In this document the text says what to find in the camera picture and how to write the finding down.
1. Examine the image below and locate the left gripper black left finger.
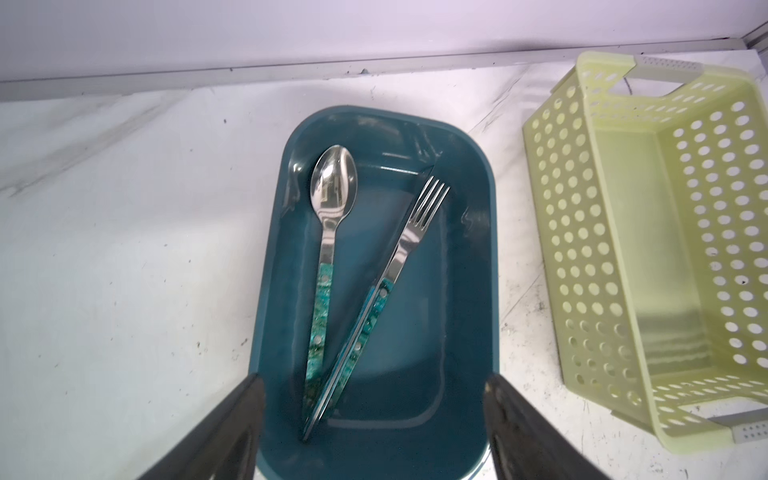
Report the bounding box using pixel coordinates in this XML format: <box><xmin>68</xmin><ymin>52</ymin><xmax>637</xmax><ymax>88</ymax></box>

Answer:
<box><xmin>141</xmin><ymin>373</ymin><xmax>266</xmax><ymax>480</ymax></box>

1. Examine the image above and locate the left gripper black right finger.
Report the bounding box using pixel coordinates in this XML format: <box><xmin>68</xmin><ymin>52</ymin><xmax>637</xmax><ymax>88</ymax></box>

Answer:
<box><xmin>483</xmin><ymin>373</ymin><xmax>607</xmax><ymax>479</ymax></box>

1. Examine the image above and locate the fork with teal handle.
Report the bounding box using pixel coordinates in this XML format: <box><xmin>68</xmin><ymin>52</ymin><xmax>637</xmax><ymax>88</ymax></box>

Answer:
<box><xmin>299</xmin><ymin>175</ymin><xmax>451</xmax><ymax>444</ymax></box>

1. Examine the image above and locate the spoon with teal handle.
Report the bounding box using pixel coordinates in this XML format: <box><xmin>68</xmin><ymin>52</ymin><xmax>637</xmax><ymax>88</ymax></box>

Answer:
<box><xmin>302</xmin><ymin>145</ymin><xmax>358</xmax><ymax>417</ymax></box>

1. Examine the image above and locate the dark teal plastic tub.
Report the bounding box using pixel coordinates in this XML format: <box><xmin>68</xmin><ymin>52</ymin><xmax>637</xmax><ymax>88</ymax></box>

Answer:
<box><xmin>250</xmin><ymin>105</ymin><xmax>499</xmax><ymax>479</ymax></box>

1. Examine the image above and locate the light green perforated basket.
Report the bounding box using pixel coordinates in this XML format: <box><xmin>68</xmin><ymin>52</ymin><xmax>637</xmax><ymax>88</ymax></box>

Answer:
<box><xmin>523</xmin><ymin>52</ymin><xmax>767</xmax><ymax>453</ymax></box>

